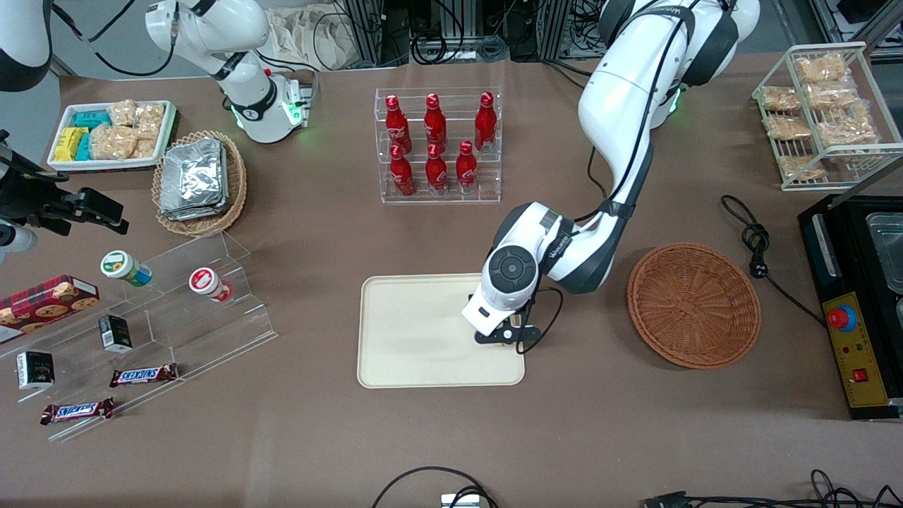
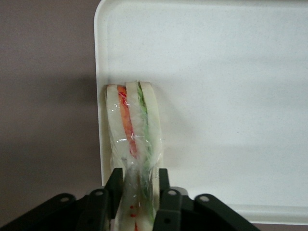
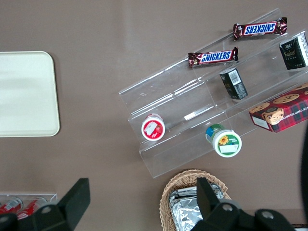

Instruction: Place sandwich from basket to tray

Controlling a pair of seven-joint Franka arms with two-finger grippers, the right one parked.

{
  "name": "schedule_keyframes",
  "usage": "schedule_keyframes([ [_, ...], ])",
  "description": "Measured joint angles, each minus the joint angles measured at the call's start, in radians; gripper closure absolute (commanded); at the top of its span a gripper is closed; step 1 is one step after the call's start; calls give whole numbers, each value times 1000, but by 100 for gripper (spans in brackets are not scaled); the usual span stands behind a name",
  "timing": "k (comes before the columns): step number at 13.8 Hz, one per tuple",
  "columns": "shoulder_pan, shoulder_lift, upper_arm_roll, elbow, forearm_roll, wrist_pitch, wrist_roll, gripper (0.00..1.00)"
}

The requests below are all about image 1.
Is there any silver foil pack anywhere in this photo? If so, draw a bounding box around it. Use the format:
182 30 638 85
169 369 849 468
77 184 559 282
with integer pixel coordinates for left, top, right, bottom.
159 152 231 222
162 137 226 207

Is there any black machine yellow panel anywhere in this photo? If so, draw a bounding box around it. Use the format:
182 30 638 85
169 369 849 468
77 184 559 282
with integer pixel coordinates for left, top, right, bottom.
798 194 903 422

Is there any clear acrylic bottle rack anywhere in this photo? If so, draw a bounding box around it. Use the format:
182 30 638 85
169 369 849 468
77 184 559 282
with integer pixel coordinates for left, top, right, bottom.
375 86 503 205

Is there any yellow snack pack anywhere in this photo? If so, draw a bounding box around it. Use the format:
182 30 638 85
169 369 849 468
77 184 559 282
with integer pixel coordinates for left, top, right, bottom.
54 127 89 162

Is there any white wire rack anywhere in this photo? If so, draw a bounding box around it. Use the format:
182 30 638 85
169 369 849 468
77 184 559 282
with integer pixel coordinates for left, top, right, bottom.
751 42 903 192

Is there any beige cloth bag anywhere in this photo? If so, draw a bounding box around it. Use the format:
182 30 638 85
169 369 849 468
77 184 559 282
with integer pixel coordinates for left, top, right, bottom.
268 6 357 71

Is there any small black box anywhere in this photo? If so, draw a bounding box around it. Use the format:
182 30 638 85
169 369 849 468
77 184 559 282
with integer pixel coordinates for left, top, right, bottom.
98 314 133 354
16 351 55 391

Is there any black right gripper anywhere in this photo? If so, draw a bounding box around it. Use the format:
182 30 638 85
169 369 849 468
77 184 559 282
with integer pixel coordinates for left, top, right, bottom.
0 131 131 237

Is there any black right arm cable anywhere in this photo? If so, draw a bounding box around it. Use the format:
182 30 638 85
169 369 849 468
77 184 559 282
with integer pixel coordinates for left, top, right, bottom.
49 0 177 77

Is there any black coiled cable bundle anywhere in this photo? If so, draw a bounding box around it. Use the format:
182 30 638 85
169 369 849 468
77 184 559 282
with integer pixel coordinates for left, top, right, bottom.
413 28 510 66

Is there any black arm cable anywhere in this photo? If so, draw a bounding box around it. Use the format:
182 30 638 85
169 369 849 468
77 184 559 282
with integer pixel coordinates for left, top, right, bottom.
516 4 696 355
49 0 177 77

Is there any red cola bottle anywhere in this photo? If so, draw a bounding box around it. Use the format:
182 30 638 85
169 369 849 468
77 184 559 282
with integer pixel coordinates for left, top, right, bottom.
425 143 449 195
474 91 497 152
456 140 478 193
384 95 412 155
389 145 416 197
424 92 447 152

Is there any cream plastic tray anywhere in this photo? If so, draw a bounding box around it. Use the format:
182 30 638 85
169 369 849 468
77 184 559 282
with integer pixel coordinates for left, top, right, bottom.
356 272 526 389

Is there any oval light wicker basket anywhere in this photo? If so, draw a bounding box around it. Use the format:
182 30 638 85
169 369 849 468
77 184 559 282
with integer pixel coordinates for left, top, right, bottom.
152 130 248 237

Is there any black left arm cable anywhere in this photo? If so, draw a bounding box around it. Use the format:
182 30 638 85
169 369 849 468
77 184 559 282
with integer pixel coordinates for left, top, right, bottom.
516 4 696 355

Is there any black looped table cable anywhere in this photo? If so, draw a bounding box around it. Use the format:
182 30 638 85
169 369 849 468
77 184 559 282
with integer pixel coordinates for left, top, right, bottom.
372 466 498 508

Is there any green lid cup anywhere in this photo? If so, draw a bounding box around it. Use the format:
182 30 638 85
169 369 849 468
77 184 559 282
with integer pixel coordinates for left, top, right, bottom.
100 250 153 288

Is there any round brown wicker basket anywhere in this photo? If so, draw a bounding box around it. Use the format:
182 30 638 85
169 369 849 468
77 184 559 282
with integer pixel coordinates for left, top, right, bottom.
627 243 762 370

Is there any aluminium frame rack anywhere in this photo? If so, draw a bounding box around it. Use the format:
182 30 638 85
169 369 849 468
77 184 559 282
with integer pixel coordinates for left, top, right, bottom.
536 0 609 61
342 0 417 68

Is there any clear acrylic stepped display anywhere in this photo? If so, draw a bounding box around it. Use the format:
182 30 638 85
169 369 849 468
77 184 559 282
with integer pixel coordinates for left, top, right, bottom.
0 231 279 444

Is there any red cookie box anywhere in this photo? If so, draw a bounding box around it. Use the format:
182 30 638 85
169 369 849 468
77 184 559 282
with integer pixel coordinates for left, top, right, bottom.
0 274 100 345

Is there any white rectangular snack tray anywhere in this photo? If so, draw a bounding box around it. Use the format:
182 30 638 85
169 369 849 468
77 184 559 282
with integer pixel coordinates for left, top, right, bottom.
47 99 179 172

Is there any red lid cup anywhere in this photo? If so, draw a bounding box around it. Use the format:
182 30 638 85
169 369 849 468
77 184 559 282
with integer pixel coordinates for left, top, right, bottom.
188 267 234 304

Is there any black cable with connector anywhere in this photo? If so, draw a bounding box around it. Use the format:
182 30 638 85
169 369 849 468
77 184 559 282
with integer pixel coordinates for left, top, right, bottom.
641 469 903 508

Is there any snickers chocolate bar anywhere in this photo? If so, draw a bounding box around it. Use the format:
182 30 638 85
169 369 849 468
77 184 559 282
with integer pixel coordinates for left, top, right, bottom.
40 397 115 425
109 363 178 388

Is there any clear cracker snack bag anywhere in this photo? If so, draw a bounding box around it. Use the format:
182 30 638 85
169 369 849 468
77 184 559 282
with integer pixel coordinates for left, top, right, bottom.
794 53 847 80
762 86 801 112
765 115 812 140
817 106 880 147
778 155 823 179
806 81 860 109

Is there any black power cable with plug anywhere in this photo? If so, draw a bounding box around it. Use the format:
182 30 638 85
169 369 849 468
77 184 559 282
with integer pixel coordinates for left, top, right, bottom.
721 194 828 327

